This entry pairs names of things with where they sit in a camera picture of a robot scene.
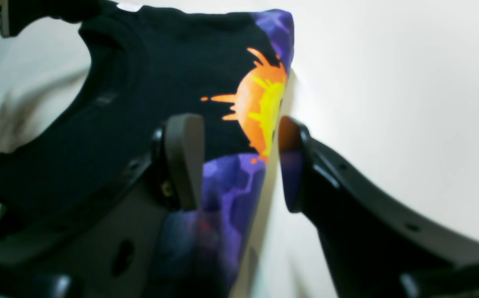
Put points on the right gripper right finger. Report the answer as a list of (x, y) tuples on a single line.
[(374, 246)]

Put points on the black T-shirt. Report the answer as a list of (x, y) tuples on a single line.
[(147, 65)]

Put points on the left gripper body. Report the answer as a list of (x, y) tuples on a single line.
[(15, 15)]

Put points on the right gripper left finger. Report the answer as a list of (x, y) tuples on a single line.
[(103, 247)]

